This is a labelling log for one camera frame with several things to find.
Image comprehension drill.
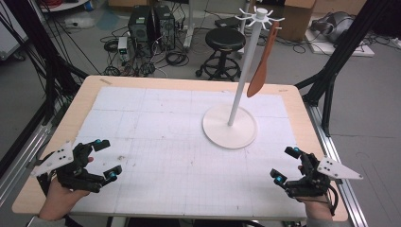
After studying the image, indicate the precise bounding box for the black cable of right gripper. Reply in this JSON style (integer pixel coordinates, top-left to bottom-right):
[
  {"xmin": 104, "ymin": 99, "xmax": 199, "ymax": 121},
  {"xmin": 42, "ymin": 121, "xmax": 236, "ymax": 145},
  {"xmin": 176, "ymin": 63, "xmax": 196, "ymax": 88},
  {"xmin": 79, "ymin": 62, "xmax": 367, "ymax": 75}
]
[{"xmin": 325, "ymin": 179, "xmax": 340, "ymax": 217}]

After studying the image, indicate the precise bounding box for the small bench power supply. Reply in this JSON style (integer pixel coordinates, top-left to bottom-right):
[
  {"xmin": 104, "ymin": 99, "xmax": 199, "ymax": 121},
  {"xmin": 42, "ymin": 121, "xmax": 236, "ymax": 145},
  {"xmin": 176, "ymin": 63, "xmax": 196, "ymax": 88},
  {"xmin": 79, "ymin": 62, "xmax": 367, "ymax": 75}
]
[{"xmin": 116, "ymin": 36, "xmax": 130, "ymax": 62}]

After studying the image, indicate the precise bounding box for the black computer tower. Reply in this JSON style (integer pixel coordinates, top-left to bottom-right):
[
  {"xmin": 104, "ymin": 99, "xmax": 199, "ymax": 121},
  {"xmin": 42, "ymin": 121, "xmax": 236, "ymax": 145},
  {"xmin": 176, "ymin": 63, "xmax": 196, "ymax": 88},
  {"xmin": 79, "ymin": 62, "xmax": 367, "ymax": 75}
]
[
  {"xmin": 128, "ymin": 5, "xmax": 155, "ymax": 44},
  {"xmin": 153, "ymin": 4, "xmax": 177, "ymax": 52}
]

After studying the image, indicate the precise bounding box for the tall cardboard box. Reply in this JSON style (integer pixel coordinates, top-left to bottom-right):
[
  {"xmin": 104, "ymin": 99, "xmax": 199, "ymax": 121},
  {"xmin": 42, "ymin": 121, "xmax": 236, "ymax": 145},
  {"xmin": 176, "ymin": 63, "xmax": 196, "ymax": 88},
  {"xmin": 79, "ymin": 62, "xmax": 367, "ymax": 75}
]
[{"xmin": 283, "ymin": 0, "xmax": 317, "ymax": 43}]

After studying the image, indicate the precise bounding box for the white grid paper mat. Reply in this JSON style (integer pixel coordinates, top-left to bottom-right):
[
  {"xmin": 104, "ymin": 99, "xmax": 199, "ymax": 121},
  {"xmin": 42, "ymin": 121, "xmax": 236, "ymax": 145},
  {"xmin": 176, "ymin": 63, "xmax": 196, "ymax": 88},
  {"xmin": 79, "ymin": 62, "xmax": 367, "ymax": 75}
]
[{"xmin": 70, "ymin": 86, "xmax": 308, "ymax": 219}]

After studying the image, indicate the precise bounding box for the black metal frame post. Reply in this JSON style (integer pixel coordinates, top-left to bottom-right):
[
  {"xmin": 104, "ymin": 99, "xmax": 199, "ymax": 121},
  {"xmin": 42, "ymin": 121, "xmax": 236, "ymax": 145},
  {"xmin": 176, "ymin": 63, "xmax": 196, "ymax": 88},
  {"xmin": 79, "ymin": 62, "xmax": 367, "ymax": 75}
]
[
  {"xmin": 3, "ymin": 0, "xmax": 81, "ymax": 127},
  {"xmin": 294, "ymin": 0, "xmax": 392, "ymax": 137}
]

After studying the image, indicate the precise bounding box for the coiled black floor cable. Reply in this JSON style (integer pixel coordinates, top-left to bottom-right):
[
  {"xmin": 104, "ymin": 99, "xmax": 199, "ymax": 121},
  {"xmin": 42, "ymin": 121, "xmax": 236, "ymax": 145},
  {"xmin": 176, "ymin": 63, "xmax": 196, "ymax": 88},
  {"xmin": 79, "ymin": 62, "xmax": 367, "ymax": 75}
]
[
  {"xmin": 103, "ymin": 39, "xmax": 119, "ymax": 54},
  {"xmin": 165, "ymin": 50, "xmax": 190, "ymax": 67}
]

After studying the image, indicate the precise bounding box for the black round stool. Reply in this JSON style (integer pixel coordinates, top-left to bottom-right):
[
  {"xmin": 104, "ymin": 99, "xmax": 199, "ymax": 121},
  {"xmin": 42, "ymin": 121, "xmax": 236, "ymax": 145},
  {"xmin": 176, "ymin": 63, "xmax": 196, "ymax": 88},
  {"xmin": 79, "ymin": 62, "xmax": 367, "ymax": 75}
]
[{"xmin": 195, "ymin": 27, "xmax": 247, "ymax": 82}]

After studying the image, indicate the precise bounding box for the grey bag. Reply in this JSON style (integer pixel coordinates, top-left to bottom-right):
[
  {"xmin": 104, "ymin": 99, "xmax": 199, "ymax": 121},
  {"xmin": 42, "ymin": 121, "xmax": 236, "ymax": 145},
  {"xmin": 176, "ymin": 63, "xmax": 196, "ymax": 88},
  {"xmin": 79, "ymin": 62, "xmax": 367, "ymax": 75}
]
[{"xmin": 310, "ymin": 11, "xmax": 356, "ymax": 41}]

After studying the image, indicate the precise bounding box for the open cardboard box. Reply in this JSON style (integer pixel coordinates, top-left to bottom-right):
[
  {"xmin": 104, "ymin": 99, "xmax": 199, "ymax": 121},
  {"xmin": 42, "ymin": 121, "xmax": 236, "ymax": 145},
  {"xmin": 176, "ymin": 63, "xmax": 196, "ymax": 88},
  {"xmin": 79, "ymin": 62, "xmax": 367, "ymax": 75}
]
[{"xmin": 108, "ymin": 0, "xmax": 140, "ymax": 8}]

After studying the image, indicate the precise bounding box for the aluminium rail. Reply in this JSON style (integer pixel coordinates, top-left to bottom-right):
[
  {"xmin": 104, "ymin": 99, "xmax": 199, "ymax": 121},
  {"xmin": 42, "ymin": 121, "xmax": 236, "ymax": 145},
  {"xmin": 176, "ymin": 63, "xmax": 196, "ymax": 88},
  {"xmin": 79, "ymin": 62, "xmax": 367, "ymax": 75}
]
[
  {"xmin": 0, "ymin": 122, "xmax": 53, "ymax": 207},
  {"xmin": 305, "ymin": 103, "xmax": 369, "ymax": 227}
]

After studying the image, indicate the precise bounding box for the white round table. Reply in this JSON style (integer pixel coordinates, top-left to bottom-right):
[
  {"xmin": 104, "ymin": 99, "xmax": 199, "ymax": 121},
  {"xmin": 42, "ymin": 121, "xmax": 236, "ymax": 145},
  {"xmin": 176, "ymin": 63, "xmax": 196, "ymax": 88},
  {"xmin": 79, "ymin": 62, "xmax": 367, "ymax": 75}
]
[{"xmin": 39, "ymin": 0, "xmax": 93, "ymax": 13}]

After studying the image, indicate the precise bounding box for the person's right hand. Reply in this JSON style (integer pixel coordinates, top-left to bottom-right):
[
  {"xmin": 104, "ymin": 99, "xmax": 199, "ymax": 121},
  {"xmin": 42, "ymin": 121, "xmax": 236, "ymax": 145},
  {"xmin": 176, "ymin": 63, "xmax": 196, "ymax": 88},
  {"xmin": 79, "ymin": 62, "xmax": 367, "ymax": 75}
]
[{"xmin": 297, "ymin": 193, "xmax": 335, "ymax": 221}]

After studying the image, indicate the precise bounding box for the orange spatula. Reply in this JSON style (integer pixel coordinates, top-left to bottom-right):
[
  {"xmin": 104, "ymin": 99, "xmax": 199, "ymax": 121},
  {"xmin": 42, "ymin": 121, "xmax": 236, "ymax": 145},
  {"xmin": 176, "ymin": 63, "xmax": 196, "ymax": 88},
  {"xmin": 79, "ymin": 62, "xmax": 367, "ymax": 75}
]
[{"xmin": 246, "ymin": 20, "xmax": 281, "ymax": 98}]

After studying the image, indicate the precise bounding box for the person's left hand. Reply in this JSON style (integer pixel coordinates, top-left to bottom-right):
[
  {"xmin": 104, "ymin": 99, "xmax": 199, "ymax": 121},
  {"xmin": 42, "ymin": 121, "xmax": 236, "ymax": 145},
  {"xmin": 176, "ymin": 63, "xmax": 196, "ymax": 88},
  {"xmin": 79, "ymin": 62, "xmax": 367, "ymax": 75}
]
[{"xmin": 38, "ymin": 177, "xmax": 92, "ymax": 221}]

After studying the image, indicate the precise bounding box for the white utensil rack stand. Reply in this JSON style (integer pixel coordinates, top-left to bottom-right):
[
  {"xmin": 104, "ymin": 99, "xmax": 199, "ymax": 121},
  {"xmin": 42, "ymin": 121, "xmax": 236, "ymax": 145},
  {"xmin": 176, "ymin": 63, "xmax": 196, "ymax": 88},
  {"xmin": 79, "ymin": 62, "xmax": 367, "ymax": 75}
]
[{"xmin": 201, "ymin": 7, "xmax": 286, "ymax": 150}]

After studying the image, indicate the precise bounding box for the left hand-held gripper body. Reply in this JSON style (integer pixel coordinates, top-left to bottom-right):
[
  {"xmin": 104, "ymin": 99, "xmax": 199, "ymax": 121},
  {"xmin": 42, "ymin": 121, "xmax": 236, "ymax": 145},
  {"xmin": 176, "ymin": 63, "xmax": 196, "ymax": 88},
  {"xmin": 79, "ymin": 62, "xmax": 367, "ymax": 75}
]
[{"xmin": 30, "ymin": 141, "xmax": 107, "ymax": 194}]

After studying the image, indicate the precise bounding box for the white floor board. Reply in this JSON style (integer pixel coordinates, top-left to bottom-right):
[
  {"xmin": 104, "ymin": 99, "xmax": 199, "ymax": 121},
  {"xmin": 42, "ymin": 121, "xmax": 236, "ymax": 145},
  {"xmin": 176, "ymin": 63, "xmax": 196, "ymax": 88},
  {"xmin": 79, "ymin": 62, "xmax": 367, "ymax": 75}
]
[{"xmin": 305, "ymin": 27, "xmax": 376, "ymax": 59}]

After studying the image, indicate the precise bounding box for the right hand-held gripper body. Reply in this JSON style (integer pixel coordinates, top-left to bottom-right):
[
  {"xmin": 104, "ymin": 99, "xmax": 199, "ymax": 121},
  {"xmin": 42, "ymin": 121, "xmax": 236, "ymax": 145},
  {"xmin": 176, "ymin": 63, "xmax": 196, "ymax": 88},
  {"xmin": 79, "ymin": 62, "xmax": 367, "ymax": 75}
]
[{"xmin": 285, "ymin": 152, "xmax": 364, "ymax": 200}]

